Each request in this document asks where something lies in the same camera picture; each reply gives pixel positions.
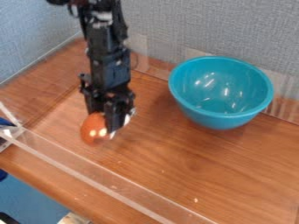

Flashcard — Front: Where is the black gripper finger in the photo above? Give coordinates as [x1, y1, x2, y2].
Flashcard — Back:
[104, 101, 135, 133]
[82, 90, 104, 114]

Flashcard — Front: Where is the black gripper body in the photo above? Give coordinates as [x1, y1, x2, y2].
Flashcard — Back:
[79, 49, 136, 106]

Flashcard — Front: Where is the blue plastic bowl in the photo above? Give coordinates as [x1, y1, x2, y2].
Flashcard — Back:
[168, 56, 274, 130]

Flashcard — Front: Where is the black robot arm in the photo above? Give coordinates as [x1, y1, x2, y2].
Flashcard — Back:
[46, 0, 136, 133]

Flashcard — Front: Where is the clear acrylic barrier wall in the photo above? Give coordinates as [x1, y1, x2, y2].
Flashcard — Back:
[0, 40, 299, 224]

